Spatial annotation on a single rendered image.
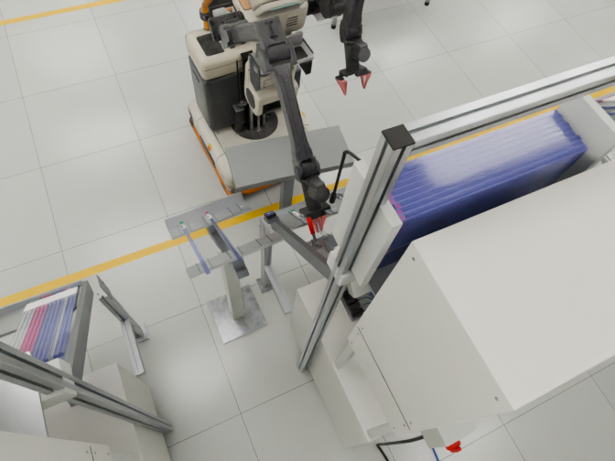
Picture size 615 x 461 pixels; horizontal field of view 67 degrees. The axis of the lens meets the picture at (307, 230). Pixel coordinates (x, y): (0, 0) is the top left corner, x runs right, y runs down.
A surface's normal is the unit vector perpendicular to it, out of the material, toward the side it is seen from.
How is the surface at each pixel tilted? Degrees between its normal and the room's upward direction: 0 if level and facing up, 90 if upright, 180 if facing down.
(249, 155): 0
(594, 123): 90
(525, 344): 0
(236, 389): 0
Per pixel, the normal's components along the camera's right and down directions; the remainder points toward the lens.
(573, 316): 0.09, -0.45
